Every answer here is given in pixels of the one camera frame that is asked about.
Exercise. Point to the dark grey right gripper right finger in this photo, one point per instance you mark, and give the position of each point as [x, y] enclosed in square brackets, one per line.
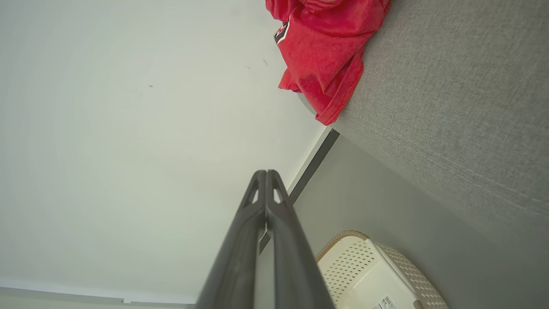
[294, 262]

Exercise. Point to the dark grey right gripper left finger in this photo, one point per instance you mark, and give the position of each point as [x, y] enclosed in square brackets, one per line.
[238, 257]

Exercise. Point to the red sports shirt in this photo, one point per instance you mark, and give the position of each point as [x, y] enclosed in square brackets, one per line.
[326, 47]

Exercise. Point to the cream perforated laundry basket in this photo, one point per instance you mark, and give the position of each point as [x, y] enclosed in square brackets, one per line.
[364, 274]

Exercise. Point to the white barcode label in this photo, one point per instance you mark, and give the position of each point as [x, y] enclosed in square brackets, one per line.
[385, 303]

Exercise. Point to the dark grey baseboard strip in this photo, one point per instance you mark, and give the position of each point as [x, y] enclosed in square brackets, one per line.
[315, 161]

